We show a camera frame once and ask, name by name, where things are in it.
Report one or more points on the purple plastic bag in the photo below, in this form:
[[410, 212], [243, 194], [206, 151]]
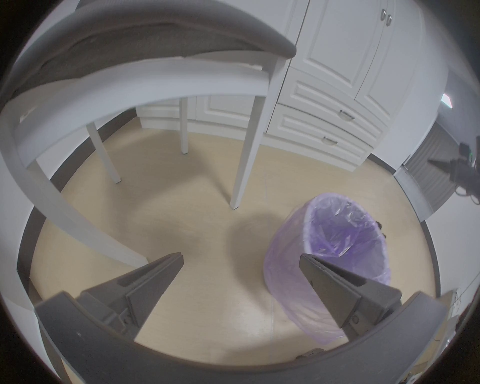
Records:
[[337, 225]]

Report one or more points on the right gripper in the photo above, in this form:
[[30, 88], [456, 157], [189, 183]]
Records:
[[465, 172]]

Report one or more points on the white wardrobe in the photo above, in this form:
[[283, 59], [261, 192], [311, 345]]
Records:
[[337, 48]]

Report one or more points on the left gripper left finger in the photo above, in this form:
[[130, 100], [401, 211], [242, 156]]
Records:
[[142, 292]]

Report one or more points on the white chair with grey seat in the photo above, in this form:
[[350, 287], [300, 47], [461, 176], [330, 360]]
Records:
[[150, 86]]

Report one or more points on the white trash bin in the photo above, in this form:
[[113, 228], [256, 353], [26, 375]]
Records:
[[288, 285]]

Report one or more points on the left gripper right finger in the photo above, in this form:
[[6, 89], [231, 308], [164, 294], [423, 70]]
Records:
[[333, 288]]

